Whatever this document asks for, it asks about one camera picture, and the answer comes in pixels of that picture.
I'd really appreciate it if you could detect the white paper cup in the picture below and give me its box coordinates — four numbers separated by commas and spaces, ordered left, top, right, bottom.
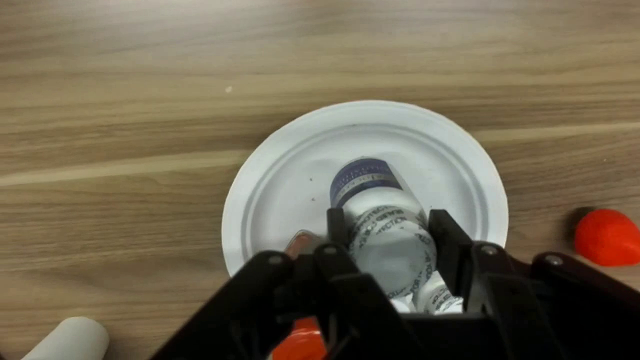
18, 314, 112, 360

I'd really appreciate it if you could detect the brown spice jar red lid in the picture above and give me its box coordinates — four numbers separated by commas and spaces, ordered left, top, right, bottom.
267, 229, 329, 360

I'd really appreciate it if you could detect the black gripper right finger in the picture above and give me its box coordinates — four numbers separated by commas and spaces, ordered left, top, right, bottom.
426, 208, 640, 360

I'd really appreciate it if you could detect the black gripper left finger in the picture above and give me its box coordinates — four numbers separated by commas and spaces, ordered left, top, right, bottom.
152, 207, 416, 360

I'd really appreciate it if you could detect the white paper plate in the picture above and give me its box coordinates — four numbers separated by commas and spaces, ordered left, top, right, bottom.
219, 99, 512, 279

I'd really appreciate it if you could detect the red-orange ball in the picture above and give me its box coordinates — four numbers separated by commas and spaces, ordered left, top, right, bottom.
572, 207, 640, 269

